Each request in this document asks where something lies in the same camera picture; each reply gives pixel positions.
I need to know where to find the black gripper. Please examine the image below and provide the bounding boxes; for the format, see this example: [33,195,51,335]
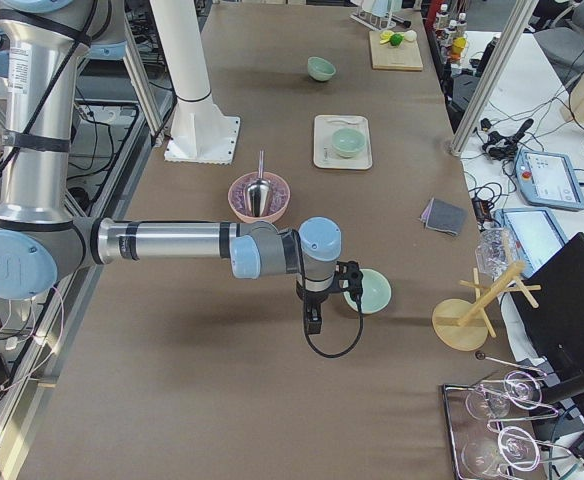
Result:
[299,289,329,334]

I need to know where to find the green bowl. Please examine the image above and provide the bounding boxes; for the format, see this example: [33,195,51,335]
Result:
[331,128,367,158]
[307,56,336,82]
[361,268,392,315]

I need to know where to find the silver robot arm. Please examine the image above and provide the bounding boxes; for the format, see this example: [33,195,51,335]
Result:
[0,1,343,335]

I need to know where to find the pink bowl with ice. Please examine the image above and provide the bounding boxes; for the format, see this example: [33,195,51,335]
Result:
[227,171,291,223]

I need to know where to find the metal ice scoop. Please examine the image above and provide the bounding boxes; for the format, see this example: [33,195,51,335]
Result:
[244,150,272,217]

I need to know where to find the wooden mug tree stand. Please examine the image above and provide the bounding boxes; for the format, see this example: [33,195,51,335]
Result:
[432,256,541,351]

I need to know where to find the grey folded cloth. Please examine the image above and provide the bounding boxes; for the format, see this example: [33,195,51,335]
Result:
[420,198,467,236]

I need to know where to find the green bowl on tray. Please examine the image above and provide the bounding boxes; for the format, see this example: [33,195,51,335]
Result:
[331,128,367,158]

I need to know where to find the cream plastic tray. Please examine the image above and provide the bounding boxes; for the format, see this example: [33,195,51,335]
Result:
[313,115,373,170]

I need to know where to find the white spoon on tray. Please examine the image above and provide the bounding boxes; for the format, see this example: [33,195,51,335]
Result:
[326,116,366,125]

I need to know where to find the clear glass mug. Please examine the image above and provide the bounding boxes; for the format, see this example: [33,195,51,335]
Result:
[475,228,519,279]

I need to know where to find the upper wine glass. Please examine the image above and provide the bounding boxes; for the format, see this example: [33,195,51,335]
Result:
[465,370,541,420]

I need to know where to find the wine glass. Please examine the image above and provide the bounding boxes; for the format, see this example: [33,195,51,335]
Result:
[465,370,541,420]
[461,426,540,479]

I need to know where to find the teach pendant tablet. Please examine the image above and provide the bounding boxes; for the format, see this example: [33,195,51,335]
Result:
[514,149,584,211]
[493,207,568,278]

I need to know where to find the lower wine glass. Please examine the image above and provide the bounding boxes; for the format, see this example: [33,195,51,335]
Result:
[461,426,540,479]

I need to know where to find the black monitor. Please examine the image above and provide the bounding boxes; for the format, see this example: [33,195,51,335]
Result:
[513,233,584,380]

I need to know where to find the wooden cutting board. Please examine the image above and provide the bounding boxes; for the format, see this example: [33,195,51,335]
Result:
[369,31,423,71]

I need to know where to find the lemon slice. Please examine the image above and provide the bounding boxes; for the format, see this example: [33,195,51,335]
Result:
[379,30,394,45]

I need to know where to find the green lime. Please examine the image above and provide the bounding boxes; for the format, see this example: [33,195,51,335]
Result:
[388,33,403,47]

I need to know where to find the white garlic bulb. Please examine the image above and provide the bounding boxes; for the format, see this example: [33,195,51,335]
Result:
[403,30,417,42]

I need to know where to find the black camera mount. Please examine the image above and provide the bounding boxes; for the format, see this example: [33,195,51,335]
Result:
[334,261,364,303]

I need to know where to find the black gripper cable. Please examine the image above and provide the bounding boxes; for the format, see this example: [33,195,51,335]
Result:
[301,279,364,359]

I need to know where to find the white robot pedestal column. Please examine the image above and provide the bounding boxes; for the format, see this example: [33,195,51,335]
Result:
[150,0,240,165]

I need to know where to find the wire glass rack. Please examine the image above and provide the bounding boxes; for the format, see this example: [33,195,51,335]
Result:
[442,350,581,479]

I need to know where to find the aluminium frame post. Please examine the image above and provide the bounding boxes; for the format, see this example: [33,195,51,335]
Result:
[449,0,538,157]

